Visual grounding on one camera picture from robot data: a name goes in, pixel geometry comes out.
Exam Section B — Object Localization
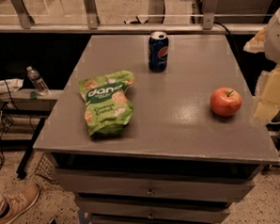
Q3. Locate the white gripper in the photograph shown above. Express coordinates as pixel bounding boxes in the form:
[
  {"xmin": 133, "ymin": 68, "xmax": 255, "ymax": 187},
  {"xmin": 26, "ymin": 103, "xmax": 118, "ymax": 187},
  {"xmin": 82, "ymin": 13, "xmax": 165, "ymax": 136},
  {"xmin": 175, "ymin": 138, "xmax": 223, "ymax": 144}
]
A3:
[{"xmin": 243, "ymin": 7, "xmax": 280, "ymax": 122}]

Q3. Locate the red apple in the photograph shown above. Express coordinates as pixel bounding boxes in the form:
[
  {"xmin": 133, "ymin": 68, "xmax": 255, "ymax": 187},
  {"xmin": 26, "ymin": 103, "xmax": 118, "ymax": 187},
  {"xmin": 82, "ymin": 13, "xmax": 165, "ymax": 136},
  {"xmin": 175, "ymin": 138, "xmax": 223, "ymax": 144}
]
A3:
[{"xmin": 210, "ymin": 87, "xmax": 242, "ymax": 117}]

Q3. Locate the blue pepsi can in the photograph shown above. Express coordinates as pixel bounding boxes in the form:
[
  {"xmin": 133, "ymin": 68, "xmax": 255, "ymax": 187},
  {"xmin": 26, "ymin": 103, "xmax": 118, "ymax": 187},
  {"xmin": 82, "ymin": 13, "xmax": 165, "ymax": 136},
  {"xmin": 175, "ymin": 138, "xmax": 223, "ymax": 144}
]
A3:
[{"xmin": 148, "ymin": 31, "xmax": 168, "ymax": 72}]

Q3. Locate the grey drawer cabinet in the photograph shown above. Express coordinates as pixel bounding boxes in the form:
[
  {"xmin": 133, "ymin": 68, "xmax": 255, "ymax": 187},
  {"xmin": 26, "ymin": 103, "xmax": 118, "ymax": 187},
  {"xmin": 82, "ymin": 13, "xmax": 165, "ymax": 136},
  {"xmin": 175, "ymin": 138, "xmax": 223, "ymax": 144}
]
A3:
[{"xmin": 35, "ymin": 35, "xmax": 279, "ymax": 224}]

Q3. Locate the green snack bag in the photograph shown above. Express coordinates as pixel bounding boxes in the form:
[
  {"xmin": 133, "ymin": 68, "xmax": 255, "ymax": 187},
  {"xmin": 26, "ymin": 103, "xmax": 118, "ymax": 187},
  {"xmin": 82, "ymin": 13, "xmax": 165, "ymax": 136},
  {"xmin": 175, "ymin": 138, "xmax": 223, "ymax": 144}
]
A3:
[{"xmin": 78, "ymin": 71, "xmax": 134, "ymax": 136}]

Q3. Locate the clear plastic water bottle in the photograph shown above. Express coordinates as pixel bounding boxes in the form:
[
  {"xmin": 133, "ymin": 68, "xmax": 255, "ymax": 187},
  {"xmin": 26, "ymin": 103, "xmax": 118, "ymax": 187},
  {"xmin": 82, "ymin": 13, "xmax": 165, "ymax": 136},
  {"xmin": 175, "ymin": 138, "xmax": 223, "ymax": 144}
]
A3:
[{"xmin": 26, "ymin": 66, "xmax": 50, "ymax": 96}]

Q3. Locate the white crumpled cloth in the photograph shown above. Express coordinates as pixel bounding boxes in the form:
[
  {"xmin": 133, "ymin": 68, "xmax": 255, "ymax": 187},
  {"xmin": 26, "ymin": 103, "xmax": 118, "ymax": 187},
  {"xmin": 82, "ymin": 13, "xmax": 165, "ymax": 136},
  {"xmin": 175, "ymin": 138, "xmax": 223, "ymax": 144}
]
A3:
[{"xmin": 0, "ymin": 78, "xmax": 23, "ymax": 95}]

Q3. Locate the low grey side shelf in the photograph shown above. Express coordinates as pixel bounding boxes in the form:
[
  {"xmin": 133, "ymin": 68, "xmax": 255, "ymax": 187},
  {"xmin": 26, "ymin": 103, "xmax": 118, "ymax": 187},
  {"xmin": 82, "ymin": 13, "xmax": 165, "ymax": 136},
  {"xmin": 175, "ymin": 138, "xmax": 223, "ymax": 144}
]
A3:
[{"xmin": 0, "ymin": 88, "xmax": 63, "ymax": 151}]

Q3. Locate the tan sneaker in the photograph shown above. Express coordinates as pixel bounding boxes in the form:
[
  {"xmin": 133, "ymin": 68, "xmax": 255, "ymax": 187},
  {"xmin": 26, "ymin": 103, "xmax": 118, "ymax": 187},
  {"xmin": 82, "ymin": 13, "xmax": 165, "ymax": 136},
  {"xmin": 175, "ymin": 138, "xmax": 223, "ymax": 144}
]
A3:
[{"xmin": 0, "ymin": 184, "xmax": 40, "ymax": 224}]

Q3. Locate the metal window rail frame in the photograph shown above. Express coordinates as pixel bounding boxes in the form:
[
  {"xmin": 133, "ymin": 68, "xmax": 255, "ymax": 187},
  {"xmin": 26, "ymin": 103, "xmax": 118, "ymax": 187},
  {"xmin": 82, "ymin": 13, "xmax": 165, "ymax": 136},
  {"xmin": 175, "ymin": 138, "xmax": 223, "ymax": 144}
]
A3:
[{"xmin": 0, "ymin": 0, "xmax": 280, "ymax": 35}]

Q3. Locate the wire mesh basket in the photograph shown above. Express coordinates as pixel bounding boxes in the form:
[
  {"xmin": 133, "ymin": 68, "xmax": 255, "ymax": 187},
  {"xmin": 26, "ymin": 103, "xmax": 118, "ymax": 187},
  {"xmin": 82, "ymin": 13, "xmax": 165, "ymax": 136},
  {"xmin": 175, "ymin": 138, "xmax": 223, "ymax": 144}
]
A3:
[{"xmin": 34, "ymin": 154, "xmax": 58, "ymax": 185}]

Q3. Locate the black cable on left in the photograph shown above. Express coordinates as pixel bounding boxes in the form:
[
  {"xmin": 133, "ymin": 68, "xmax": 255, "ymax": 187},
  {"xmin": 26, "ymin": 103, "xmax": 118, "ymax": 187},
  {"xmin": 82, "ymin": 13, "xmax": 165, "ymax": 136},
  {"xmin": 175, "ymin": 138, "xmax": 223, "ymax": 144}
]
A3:
[{"xmin": 0, "ymin": 79, "xmax": 23, "ymax": 176}]

